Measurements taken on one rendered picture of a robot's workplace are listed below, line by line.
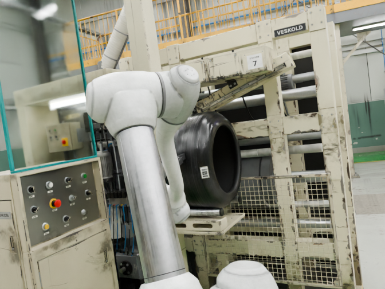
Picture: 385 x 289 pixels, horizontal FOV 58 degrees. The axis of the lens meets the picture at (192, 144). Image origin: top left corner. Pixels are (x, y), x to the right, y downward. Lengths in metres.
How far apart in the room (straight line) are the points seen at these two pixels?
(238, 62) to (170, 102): 1.21
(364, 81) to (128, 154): 10.36
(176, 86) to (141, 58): 1.21
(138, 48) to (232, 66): 0.57
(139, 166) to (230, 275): 0.34
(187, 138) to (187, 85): 0.87
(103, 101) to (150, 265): 0.42
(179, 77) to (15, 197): 1.11
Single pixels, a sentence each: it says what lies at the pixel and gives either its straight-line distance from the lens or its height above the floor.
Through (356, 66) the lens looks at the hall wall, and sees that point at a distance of 11.06.
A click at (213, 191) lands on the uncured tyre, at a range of 1.84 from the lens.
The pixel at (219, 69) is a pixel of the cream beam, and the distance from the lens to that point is 2.19.
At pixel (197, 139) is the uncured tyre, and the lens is 1.79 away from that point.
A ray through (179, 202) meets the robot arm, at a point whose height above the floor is 1.09.
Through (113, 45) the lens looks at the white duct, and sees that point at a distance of 2.67.
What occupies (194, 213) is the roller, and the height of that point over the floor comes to 0.90.
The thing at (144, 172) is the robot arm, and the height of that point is 1.28.
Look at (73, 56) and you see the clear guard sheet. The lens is 2.17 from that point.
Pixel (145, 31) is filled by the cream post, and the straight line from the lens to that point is 2.17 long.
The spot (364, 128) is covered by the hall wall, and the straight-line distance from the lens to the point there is 10.96.
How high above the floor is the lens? 1.38
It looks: 3 degrees down
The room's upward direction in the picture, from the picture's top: 8 degrees counter-clockwise
